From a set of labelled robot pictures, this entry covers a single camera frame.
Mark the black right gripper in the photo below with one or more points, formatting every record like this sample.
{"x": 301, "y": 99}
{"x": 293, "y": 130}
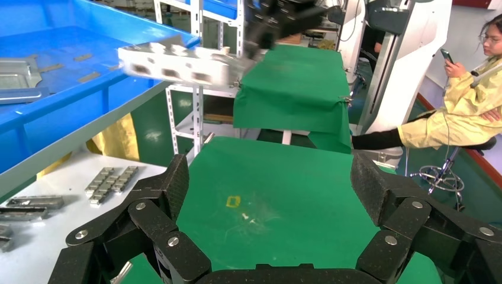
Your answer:
{"x": 294, "y": 11}

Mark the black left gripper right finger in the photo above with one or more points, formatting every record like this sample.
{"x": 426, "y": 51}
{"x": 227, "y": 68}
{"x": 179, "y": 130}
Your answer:
{"x": 415, "y": 219}

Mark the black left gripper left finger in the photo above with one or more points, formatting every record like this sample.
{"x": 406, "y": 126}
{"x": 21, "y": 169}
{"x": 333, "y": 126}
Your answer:
{"x": 157, "y": 219}

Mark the silver sheet metal plate part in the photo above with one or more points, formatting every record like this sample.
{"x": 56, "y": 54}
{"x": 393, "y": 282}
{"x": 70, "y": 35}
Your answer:
{"x": 19, "y": 74}
{"x": 176, "y": 64}

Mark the dark smartphone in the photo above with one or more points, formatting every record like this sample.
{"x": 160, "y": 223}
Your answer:
{"x": 447, "y": 56}

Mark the person bare hand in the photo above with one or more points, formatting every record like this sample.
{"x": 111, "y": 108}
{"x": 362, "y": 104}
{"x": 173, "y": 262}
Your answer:
{"x": 492, "y": 115}
{"x": 455, "y": 70}

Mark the brown cardboard box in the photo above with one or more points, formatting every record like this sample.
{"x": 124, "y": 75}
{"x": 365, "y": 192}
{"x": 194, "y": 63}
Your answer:
{"x": 292, "y": 39}

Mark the small blue plastic bin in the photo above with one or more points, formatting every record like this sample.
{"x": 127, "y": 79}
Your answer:
{"x": 223, "y": 7}

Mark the black stool chrome base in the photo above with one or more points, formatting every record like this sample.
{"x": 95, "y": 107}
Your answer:
{"x": 443, "y": 178}

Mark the green table cloth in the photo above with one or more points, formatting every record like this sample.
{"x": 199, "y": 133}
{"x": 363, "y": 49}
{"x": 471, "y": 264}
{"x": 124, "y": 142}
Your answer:
{"x": 274, "y": 188}
{"x": 298, "y": 94}

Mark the yellow tape square mark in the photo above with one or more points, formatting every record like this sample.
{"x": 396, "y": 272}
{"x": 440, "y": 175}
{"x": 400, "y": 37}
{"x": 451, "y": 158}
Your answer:
{"x": 233, "y": 201}

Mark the small white tape scrap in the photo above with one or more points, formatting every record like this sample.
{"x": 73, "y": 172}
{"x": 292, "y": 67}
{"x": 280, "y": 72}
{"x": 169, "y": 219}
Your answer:
{"x": 245, "y": 216}

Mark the yellow woven sack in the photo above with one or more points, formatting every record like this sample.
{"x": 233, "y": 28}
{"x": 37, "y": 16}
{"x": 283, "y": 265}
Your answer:
{"x": 117, "y": 137}

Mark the brown wooden plank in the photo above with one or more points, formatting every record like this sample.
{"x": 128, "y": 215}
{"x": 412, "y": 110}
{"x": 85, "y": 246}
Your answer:
{"x": 217, "y": 117}

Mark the person in yellow coat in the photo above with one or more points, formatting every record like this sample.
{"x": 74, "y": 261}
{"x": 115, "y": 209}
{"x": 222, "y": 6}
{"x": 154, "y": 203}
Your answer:
{"x": 462, "y": 125}

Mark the white slotted angle rack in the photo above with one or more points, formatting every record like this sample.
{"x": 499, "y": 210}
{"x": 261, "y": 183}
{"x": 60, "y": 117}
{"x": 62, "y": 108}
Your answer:
{"x": 197, "y": 117}

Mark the grey metal shelf rack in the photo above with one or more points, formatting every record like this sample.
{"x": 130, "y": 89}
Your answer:
{"x": 78, "y": 137}

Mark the metal brackets at table edge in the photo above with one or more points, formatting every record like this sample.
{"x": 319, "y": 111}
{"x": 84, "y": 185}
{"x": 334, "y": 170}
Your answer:
{"x": 35, "y": 202}

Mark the large blue plastic tray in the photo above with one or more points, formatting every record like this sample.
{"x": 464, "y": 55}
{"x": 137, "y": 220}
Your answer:
{"x": 59, "y": 113}

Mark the grey tape strip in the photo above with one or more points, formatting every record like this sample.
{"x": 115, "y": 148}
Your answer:
{"x": 82, "y": 57}
{"x": 51, "y": 67}
{"x": 89, "y": 77}
{"x": 113, "y": 67}

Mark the thin white tube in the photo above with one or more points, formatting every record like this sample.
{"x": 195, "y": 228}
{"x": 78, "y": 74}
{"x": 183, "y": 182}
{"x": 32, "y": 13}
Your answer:
{"x": 486, "y": 70}

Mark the notched silver metal rail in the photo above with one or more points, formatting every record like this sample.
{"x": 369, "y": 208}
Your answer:
{"x": 21, "y": 213}
{"x": 100, "y": 180}
{"x": 102, "y": 193}
{"x": 126, "y": 178}

